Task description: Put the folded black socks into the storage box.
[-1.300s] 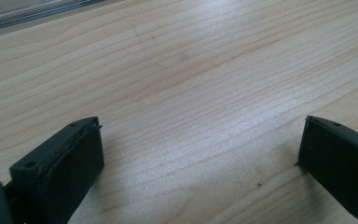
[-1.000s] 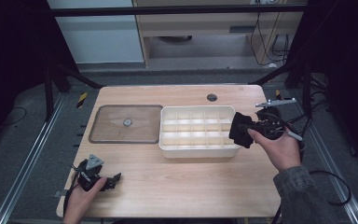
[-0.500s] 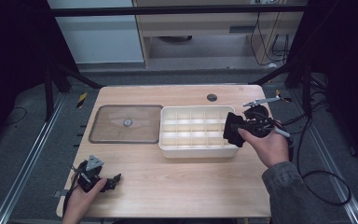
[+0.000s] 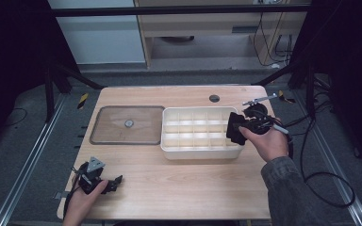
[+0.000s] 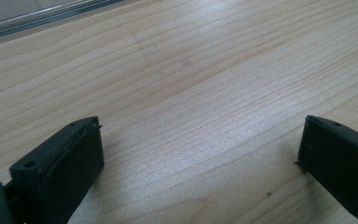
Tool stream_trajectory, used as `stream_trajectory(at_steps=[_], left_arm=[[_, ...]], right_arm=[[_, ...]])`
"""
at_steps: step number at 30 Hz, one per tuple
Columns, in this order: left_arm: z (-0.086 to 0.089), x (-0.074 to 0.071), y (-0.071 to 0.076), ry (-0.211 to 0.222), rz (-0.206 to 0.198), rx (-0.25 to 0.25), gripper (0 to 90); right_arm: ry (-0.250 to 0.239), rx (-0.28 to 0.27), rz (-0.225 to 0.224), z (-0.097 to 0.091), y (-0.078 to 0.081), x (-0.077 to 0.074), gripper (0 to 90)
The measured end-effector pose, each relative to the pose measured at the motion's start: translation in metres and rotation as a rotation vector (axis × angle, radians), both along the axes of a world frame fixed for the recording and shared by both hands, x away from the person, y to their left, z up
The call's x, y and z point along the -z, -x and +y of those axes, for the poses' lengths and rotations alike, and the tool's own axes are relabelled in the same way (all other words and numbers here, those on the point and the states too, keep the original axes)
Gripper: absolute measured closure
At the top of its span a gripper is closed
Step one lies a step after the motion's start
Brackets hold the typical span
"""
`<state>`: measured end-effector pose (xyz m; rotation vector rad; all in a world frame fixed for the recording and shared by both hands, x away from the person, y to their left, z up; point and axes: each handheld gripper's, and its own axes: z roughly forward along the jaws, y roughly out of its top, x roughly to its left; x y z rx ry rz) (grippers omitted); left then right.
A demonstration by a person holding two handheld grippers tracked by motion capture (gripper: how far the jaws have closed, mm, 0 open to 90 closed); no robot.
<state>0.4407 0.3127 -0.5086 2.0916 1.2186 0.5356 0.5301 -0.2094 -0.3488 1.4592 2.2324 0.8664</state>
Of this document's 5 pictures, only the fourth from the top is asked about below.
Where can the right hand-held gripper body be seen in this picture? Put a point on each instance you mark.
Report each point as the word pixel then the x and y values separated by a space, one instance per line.
pixel 259 121

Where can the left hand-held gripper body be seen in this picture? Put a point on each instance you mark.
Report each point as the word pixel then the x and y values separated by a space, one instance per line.
pixel 89 177

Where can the black sock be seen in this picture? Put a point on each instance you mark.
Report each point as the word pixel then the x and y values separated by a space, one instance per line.
pixel 234 133

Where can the white divided storage box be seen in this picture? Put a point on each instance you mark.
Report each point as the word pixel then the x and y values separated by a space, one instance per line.
pixel 198 152

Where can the person's right hand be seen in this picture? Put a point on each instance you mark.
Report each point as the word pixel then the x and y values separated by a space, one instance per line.
pixel 270 144

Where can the person's left hand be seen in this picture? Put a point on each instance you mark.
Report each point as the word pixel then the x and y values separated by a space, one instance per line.
pixel 80 207

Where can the yellow black striped tape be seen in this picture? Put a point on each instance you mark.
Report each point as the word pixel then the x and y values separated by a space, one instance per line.
pixel 286 98
pixel 83 101

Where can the transparent box lid with knob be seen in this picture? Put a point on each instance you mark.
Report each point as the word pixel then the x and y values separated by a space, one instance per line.
pixel 116 132

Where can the black metal stand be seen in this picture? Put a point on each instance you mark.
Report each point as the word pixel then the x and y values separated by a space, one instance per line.
pixel 310 91
pixel 49 94

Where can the light wooden desk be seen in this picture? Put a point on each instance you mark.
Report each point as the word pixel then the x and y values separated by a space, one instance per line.
pixel 201 28

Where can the white cabinet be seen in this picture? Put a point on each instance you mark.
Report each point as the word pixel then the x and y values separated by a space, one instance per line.
pixel 100 40

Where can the grey metal table bracket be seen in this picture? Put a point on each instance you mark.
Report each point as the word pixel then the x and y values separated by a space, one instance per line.
pixel 59 196

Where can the aluminium floor rail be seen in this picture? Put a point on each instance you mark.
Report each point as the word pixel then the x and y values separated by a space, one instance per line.
pixel 336 163
pixel 28 163

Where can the black horizontal frame bar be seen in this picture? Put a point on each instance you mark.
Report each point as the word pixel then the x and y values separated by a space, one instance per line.
pixel 169 10

